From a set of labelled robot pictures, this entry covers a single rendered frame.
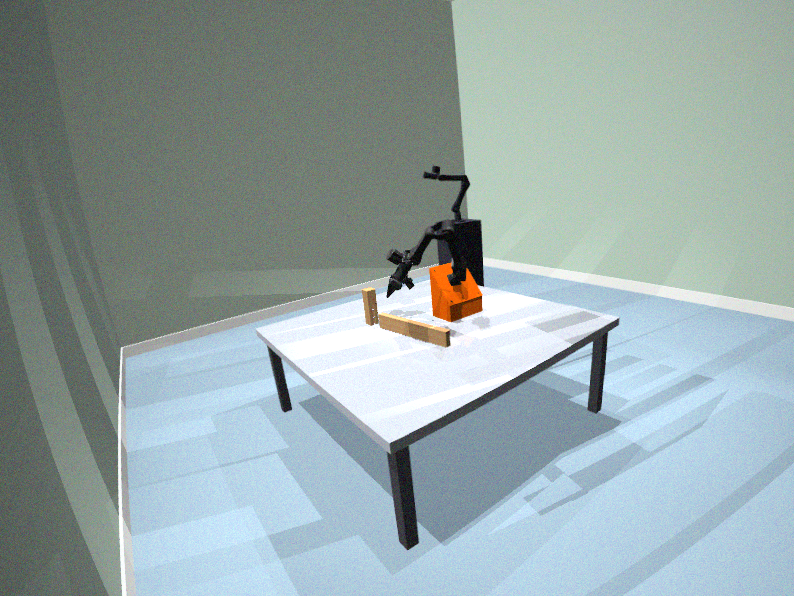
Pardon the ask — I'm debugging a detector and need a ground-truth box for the wooden post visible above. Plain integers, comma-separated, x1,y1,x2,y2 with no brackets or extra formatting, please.
362,287,379,326

